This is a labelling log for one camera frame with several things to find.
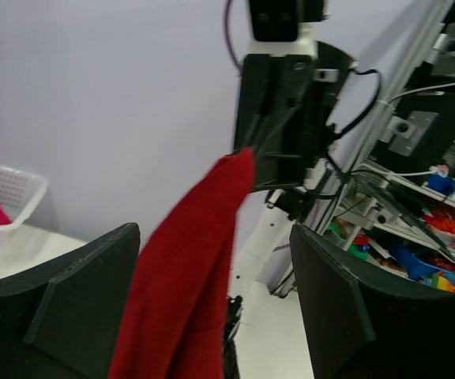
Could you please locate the dark red t shirt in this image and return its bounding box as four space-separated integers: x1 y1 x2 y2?
109 149 255 378

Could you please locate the metal shelf with clutter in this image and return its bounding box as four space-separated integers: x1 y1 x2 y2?
274 0 455 295

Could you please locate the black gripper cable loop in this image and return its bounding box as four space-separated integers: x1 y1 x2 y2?
318 69 383 182

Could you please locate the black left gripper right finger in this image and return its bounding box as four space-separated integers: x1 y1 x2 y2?
290 225 455 378

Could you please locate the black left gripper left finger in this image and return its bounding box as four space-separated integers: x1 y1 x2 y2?
0 223 140 378

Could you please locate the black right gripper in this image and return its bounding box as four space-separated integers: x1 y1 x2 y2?
231 41 359 218

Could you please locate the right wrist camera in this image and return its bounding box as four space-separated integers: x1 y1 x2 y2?
247 0 329 58

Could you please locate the white plastic basket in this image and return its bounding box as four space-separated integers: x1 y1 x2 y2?
0 164 48 248

